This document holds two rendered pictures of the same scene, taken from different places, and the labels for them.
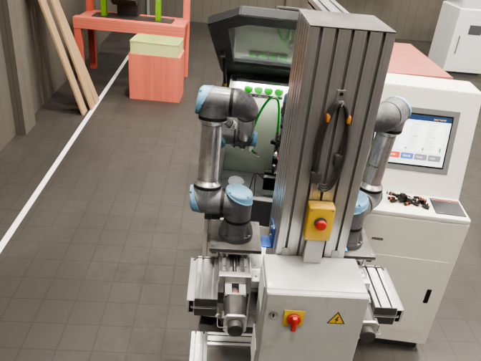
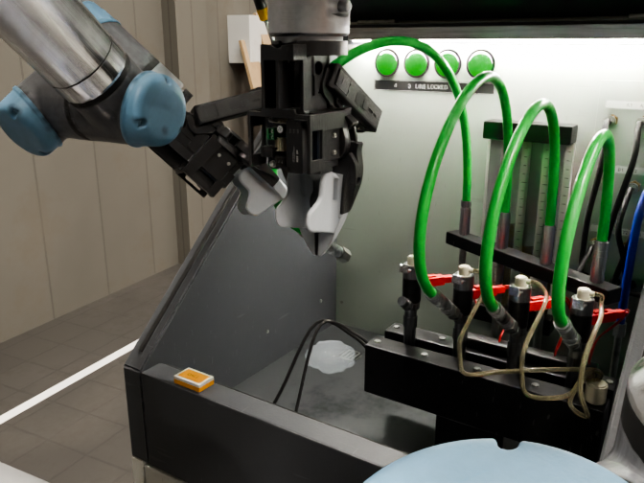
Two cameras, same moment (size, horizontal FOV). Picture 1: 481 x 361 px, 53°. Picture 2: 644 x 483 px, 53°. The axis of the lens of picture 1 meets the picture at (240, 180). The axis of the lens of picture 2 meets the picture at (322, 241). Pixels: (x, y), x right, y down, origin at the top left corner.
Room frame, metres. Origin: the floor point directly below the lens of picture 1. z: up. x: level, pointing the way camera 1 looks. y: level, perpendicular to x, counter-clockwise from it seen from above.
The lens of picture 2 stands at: (1.64, -0.53, 1.41)
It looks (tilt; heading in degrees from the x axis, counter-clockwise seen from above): 17 degrees down; 31
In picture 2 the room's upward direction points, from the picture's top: straight up
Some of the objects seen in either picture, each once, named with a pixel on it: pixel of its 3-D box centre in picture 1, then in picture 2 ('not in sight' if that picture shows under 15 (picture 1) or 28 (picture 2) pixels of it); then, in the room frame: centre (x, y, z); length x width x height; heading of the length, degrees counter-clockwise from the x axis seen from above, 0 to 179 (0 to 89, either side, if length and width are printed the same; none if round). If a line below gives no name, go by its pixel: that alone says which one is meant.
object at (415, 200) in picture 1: (407, 198); not in sight; (2.30, -0.91, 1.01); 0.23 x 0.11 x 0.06; 88
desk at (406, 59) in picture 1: (390, 88); not in sight; (6.25, -1.84, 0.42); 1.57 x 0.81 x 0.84; 3
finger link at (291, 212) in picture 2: not in sight; (295, 213); (2.17, -0.18, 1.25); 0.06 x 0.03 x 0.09; 178
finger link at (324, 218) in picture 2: not in sight; (321, 218); (2.17, -0.21, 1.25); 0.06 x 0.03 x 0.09; 178
